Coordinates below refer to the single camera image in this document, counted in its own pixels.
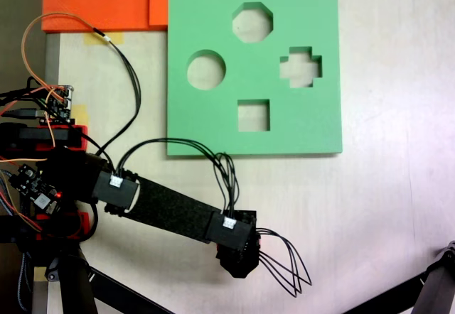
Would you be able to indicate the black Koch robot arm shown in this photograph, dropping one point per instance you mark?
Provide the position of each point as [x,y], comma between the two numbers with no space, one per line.
[167,211]

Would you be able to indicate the large orange foam block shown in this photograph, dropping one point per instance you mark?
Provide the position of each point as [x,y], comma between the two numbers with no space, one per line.
[96,1]

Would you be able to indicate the slanted black tripod leg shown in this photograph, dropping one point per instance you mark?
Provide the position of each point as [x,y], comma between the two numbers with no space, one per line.
[387,294]
[121,292]

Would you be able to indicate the green shape sorter board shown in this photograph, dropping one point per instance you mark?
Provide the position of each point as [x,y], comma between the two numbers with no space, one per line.
[213,129]

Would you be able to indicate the red printed base clamp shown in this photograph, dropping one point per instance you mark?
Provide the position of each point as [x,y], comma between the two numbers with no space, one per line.
[82,137]
[84,221]

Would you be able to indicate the thick black tripod leg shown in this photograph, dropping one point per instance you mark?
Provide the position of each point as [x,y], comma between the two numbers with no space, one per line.
[439,285]
[76,285]

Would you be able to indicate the small yellow masking tape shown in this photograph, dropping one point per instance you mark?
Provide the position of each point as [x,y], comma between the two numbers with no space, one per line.
[81,113]
[40,275]

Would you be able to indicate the black base circuit board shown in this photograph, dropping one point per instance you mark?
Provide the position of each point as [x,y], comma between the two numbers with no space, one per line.
[33,188]

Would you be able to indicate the wide yellow masking tape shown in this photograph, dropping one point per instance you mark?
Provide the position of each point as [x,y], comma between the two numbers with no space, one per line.
[117,38]

